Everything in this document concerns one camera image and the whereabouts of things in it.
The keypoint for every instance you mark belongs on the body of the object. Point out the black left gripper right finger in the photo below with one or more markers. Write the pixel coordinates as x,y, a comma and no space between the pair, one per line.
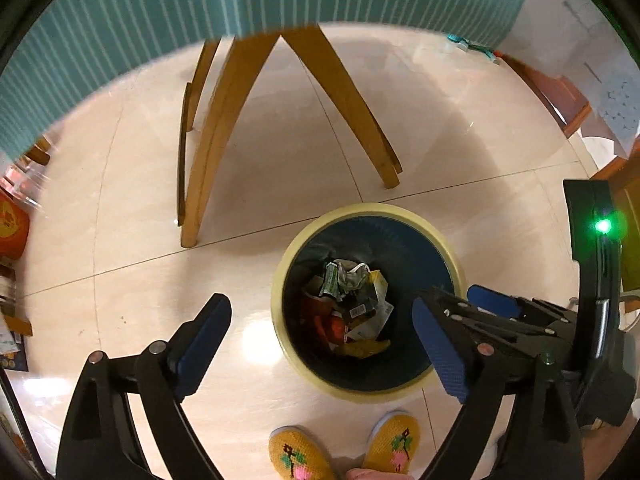
480,381

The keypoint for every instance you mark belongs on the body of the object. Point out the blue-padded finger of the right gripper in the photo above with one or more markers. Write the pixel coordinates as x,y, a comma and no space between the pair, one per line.
531,311

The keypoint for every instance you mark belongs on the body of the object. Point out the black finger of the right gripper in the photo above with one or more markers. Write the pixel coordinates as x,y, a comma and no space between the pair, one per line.
458,327

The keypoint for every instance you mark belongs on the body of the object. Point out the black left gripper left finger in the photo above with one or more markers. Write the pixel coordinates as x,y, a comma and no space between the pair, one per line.
99,438

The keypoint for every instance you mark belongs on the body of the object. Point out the green white wrapper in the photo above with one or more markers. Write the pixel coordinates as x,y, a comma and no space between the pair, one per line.
335,282

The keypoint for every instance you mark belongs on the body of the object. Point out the red snack package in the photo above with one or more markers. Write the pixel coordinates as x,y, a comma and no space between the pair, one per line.
325,319

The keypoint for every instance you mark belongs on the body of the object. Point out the yellow rimmed trash bin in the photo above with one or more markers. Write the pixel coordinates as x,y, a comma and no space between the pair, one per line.
391,255

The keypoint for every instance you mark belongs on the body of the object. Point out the right yellow embroidered slipper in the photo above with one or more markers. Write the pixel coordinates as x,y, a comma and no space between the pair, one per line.
392,443

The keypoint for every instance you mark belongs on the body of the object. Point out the yellow embroidered slipper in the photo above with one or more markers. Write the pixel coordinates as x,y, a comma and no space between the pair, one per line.
295,455
392,443

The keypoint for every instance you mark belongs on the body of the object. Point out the left yellow embroidered slipper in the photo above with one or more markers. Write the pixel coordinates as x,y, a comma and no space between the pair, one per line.
295,455

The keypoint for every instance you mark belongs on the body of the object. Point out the red bucket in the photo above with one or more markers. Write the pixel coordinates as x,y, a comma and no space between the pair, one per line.
14,228

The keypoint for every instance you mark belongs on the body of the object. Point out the wooden table leg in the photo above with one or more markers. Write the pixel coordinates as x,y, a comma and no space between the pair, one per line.
242,65
317,54

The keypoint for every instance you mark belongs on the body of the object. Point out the patterned teal white tablecloth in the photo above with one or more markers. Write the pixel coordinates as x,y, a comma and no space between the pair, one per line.
55,53

